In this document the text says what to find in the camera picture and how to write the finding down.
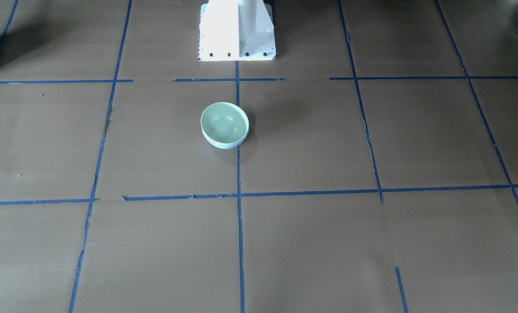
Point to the blue bowl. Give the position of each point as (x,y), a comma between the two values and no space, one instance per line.
(224,146)

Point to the green bowl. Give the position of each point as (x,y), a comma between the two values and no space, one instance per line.
(224,122)

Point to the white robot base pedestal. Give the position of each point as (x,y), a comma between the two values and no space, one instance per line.
(236,30)

